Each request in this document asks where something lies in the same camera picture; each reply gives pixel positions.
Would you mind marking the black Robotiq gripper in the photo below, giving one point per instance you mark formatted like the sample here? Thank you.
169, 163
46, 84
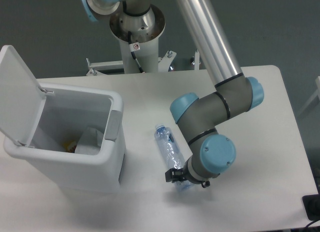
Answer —
186, 173

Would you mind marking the crushed clear plastic bottle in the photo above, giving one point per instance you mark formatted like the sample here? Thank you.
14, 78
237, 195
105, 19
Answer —
170, 152

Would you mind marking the clear plastic wrapper bag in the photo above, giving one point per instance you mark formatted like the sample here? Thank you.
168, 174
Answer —
90, 142

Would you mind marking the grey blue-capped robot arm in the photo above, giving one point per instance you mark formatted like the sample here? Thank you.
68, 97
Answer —
197, 118

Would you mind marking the white plastic trash can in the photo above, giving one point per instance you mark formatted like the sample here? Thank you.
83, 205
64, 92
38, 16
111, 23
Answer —
65, 117

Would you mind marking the yellow blue trash in can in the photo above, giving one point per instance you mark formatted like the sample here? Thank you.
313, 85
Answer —
70, 146

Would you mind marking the white trash can lid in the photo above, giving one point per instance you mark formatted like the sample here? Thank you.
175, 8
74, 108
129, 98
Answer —
22, 98

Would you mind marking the black device at table edge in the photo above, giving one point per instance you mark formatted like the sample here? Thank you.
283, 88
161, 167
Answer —
312, 204

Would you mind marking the white furniture leg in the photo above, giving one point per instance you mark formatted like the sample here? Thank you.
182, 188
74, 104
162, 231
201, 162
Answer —
312, 101

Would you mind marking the white pedestal base frame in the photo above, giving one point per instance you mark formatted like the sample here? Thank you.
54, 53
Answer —
165, 64

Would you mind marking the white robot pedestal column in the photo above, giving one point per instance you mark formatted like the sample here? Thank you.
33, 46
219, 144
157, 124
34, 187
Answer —
138, 38

